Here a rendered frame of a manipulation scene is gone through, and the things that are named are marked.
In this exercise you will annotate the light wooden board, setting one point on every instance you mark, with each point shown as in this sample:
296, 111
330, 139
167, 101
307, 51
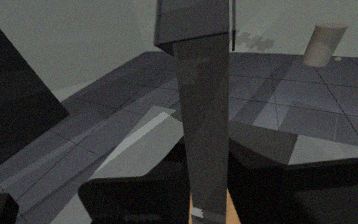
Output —
231, 214

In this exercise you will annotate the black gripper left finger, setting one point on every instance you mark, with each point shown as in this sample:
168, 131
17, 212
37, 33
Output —
164, 190

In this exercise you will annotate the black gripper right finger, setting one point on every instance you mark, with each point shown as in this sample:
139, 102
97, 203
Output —
260, 188

